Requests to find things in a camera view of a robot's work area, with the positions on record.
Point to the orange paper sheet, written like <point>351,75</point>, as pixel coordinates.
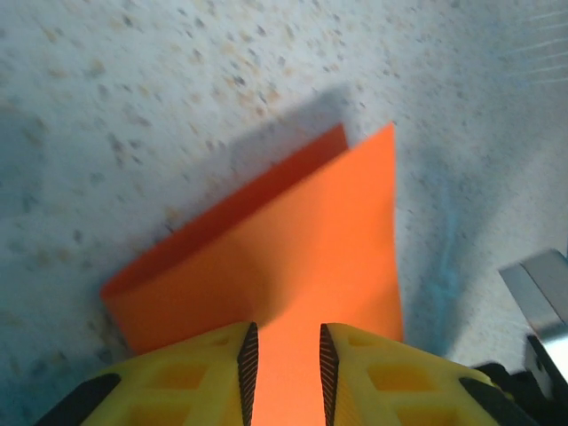
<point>310,244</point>

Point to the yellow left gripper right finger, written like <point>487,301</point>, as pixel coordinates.
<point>399,390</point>

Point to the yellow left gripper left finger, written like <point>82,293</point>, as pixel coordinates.
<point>177,386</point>

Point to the wide aluminium base rail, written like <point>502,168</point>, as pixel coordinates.
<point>541,288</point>

